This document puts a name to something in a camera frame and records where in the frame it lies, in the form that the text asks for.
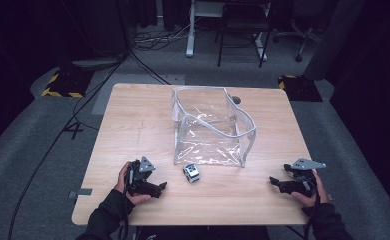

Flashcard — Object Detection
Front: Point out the black chair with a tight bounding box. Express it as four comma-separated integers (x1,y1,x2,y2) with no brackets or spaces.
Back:
214,0,273,69

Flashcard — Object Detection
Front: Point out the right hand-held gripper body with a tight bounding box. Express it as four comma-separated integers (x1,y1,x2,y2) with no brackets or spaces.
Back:
289,157,327,198

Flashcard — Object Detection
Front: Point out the transparent plastic bag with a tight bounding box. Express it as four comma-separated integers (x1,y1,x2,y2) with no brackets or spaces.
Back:
171,85,258,169

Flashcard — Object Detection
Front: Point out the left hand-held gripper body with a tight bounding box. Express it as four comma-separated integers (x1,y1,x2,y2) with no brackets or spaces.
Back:
125,156,157,197

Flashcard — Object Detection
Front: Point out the thin black floor cable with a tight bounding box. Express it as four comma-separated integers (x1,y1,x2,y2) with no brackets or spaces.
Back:
128,49,171,86

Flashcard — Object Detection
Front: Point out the white desk frame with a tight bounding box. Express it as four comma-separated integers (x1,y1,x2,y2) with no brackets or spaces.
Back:
185,0,271,62

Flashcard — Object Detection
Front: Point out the bundle of floor cables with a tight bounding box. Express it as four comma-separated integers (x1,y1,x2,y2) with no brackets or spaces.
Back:
131,16,191,52

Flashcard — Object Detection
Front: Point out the black yellow striped stand base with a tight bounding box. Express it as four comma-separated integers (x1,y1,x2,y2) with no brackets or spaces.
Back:
277,74,324,103
41,67,94,99

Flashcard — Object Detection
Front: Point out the right hand-held gripper cable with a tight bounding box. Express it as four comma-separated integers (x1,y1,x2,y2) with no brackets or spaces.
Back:
303,193,321,240

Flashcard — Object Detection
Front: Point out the person's right hand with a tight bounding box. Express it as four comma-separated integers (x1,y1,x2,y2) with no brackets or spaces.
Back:
291,169,331,209

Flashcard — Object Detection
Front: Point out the grey curtain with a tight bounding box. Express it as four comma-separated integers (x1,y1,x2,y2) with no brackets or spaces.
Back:
303,0,366,82

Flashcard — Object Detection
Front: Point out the long black floor cable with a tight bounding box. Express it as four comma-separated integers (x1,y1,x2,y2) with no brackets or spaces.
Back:
7,53,131,240

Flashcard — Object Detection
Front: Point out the office chair wheeled base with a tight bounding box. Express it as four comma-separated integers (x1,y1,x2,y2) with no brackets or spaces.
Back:
271,19,325,64

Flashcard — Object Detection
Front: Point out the person's left hand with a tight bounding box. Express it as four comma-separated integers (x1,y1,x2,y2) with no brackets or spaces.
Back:
114,161,152,206

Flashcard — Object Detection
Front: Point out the small grey toy car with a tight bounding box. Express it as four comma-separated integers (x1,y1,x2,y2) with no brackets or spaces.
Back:
182,162,202,184

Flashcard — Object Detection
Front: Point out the hand-held gripper cable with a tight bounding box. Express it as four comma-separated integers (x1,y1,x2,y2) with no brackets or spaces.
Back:
117,196,131,240
303,193,321,240

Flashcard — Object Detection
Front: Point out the left hand-held gripper cable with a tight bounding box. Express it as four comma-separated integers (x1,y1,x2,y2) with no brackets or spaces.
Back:
117,196,131,240

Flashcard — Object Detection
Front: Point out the grey tape strip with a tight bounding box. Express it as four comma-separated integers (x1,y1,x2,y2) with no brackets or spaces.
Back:
68,188,94,200

